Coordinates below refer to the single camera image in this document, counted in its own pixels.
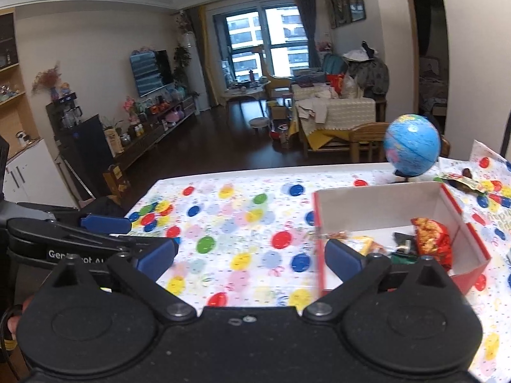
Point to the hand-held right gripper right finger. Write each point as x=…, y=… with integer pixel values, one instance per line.
x=343, y=257

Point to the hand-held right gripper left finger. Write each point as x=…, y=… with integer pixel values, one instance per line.
x=157, y=257

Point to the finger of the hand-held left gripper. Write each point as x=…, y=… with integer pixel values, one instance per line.
x=106, y=224

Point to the yellow triangular snack packet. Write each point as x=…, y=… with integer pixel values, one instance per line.
x=367, y=245

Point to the dark green snack packet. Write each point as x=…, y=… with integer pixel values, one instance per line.
x=403, y=258

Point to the red cardboard box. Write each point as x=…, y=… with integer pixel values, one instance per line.
x=379, y=207

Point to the black gold snack packet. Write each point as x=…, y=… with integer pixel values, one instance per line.
x=405, y=241

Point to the red chips bag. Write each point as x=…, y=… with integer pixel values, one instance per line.
x=431, y=241

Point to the person's left hand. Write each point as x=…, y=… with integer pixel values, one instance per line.
x=24, y=307

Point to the black jacket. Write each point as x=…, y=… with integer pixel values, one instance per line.
x=102, y=207

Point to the brown paper bag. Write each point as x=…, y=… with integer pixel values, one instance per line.
x=115, y=179

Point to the white cabinet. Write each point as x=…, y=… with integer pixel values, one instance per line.
x=32, y=175

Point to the black tall cabinet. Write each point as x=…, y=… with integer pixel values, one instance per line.
x=88, y=143

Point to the yellow carton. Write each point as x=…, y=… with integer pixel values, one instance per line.
x=113, y=139

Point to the balloon print tablecloth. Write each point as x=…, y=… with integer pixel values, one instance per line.
x=247, y=223

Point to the dark low media console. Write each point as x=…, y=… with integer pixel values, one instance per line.
x=151, y=135

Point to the wooden chair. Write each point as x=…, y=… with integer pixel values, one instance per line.
x=369, y=141

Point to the blue globe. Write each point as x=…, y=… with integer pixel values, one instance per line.
x=413, y=145

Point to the sofa with cream cover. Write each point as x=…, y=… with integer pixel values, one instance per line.
x=343, y=119

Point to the green yellow snack packet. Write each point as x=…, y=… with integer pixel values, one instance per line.
x=463, y=183

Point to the dried flowers in vase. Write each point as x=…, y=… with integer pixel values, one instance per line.
x=48, y=79

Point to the round white stool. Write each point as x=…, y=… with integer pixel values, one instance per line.
x=260, y=123

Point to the flat screen television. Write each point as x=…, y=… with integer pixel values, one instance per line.
x=149, y=72

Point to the white standing air conditioner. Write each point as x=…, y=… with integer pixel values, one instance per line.
x=195, y=72

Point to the tall green plant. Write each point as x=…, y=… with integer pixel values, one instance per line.
x=181, y=62

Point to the yellow wooden armchair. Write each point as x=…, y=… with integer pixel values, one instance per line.
x=277, y=85

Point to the pile of clothes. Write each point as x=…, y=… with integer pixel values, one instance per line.
x=369, y=72

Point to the yellow curtain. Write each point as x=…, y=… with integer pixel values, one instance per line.
x=209, y=56

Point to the large window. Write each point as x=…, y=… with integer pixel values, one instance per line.
x=263, y=40

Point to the grey curtain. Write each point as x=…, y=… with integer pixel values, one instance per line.
x=305, y=28

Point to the wooden wall shelf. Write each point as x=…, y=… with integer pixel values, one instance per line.
x=10, y=87

